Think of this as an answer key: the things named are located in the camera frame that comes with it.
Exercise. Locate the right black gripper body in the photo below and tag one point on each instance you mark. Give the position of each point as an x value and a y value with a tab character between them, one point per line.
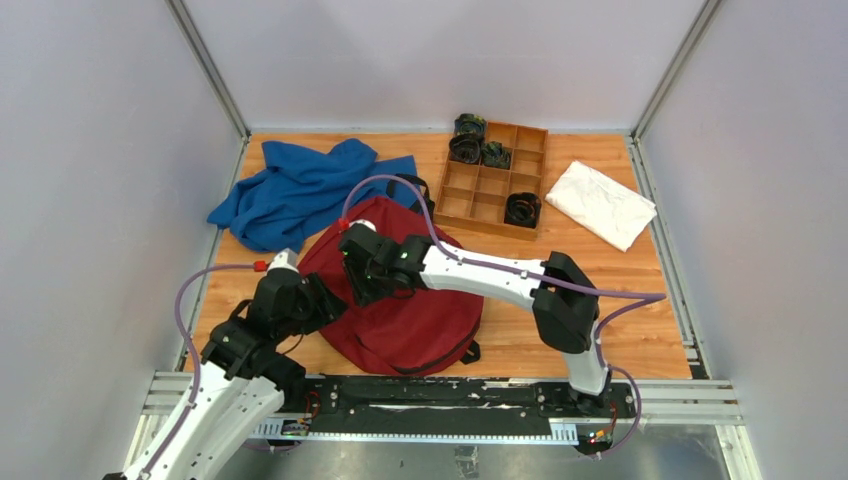
369	284

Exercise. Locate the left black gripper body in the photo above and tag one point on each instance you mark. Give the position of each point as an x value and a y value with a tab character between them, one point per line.
324	304

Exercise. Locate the red backpack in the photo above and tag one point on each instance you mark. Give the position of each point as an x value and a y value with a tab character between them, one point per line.
422	335

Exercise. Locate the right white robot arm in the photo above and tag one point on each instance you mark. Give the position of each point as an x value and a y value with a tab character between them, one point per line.
562	300

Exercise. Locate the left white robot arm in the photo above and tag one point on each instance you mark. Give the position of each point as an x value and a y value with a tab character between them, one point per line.
240	377

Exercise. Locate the blue cloth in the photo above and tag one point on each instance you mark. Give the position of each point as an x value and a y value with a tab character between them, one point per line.
299	192

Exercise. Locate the wooden divided tray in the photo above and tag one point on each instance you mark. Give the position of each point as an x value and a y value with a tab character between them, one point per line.
473	197

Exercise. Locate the rolled dark tie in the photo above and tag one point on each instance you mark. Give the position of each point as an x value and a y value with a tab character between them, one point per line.
466	148

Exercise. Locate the rolled tie with orange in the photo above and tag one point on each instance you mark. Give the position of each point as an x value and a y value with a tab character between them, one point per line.
522	209

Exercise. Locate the rolled green tie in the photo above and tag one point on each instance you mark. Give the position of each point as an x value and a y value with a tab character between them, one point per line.
495	155

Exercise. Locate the white folded cloth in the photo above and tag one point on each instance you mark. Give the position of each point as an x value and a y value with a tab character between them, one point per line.
608	209

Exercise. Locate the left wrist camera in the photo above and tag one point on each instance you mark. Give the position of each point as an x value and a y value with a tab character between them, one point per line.
285	259

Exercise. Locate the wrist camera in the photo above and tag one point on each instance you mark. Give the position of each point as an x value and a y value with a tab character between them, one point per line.
285	259
363	224

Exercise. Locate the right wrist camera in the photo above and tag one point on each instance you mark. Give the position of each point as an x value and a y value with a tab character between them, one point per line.
363	224

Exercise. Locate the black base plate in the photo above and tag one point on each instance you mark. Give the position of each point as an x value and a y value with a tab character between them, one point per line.
431	408

